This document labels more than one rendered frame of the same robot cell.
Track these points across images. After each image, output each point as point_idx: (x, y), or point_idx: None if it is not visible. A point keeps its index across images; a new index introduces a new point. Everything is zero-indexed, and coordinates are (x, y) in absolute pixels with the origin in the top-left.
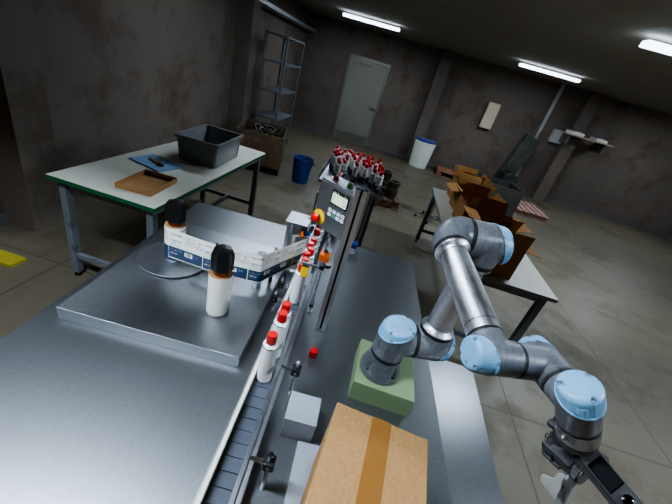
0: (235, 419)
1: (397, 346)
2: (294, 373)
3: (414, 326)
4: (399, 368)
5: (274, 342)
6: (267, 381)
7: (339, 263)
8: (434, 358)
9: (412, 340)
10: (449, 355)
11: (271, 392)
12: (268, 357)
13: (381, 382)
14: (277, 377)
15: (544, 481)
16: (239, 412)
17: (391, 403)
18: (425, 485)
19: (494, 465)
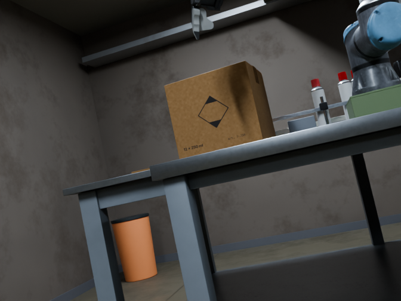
0: (278, 130)
1: (345, 44)
2: (318, 106)
3: None
4: (368, 76)
5: (312, 84)
6: (321, 125)
7: None
8: (366, 39)
9: (354, 31)
10: (369, 25)
11: (295, 113)
12: (312, 98)
13: (352, 95)
14: None
15: (209, 26)
16: (287, 131)
17: (351, 113)
18: (214, 70)
19: (335, 122)
